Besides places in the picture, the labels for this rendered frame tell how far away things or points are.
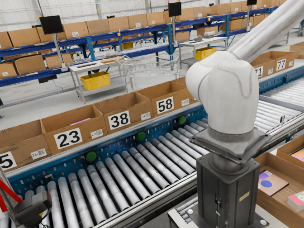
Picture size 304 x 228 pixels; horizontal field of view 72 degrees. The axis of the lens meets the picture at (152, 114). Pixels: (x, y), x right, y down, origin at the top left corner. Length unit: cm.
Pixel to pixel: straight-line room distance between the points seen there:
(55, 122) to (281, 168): 154
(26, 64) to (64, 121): 400
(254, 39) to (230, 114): 37
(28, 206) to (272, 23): 111
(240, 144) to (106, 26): 570
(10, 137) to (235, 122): 151
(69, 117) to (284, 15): 148
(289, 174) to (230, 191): 60
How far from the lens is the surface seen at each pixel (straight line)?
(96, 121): 151
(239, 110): 69
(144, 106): 161
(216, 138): 76
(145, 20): 667
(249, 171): 87
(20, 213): 91
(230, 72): 68
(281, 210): 113
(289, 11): 102
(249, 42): 94
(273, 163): 140
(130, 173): 138
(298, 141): 160
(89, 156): 151
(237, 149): 73
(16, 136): 179
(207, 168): 86
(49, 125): 176
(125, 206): 121
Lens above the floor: 163
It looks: 25 degrees down
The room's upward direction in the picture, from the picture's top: 8 degrees counter-clockwise
